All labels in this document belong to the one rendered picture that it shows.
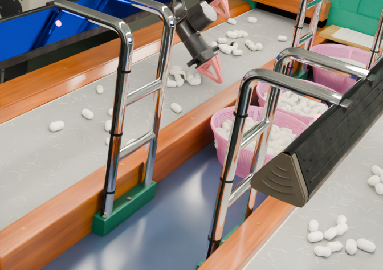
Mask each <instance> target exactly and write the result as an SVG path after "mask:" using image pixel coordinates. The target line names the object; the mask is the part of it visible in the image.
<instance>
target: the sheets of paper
mask: <svg viewBox="0 0 383 270"><path fill-rule="evenodd" d="M331 36H333V37H334V38H337V39H341V40H345V41H347V42H351V43H355V44H359V45H362V46H365V47H369V48H372V44H373V41H374V37H373V36H369V35H366V34H363V33H360V32H357V31H353V30H350V29H348V28H347V29H345V28H341V29H339V30H338V31H337V32H335V33H334V34H333V35H331Z"/></svg>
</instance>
